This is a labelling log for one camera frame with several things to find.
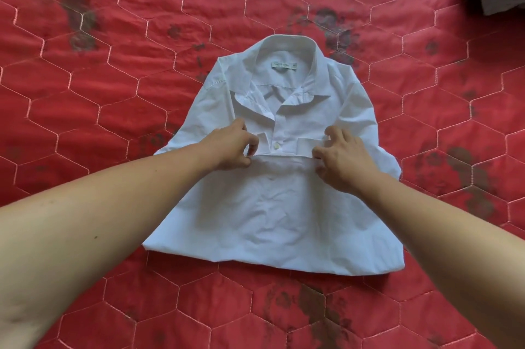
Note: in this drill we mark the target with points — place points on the person's left hand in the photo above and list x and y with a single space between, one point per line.
227 145

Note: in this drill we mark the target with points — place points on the person's right hand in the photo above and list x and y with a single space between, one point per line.
348 164

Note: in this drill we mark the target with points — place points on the white button shirt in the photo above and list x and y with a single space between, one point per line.
279 217

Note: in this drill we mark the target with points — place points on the person's right forearm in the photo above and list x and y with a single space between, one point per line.
459 246

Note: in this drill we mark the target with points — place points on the person's left forearm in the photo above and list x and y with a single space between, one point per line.
82 229

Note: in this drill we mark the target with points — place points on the red quilted mattress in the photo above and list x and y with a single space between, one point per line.
82 74

